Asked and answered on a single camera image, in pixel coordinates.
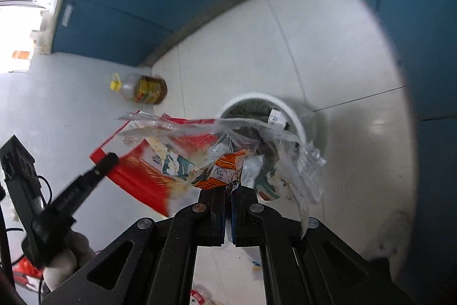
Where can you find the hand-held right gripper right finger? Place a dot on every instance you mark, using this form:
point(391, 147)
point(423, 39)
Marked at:
point(236, 221)

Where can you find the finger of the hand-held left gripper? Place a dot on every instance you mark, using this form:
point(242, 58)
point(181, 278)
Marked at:
point(82, 183)

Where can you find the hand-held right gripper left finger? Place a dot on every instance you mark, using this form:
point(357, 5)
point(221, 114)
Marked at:
point(218, 219)

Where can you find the red printed plastic snack bag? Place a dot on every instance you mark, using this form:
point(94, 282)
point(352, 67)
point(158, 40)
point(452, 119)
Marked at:
point(150, 176)

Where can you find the clear plastic wrapper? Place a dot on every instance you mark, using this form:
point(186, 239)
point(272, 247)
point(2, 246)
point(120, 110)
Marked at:
point(300, 165)

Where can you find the white round trash bin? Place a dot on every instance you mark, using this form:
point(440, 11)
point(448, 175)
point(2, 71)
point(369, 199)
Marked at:
point(287, 106)

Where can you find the person's left hand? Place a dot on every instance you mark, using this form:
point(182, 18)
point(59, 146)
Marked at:
point(68, 260)

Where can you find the crumpled red white wrapper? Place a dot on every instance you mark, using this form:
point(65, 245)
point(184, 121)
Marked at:
point(200, 296)

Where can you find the white paper tag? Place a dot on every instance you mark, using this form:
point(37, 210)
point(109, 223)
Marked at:
point(276, 118)

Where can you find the yellow cooking oil bottle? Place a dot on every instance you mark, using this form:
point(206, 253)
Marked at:
point(148, 89)

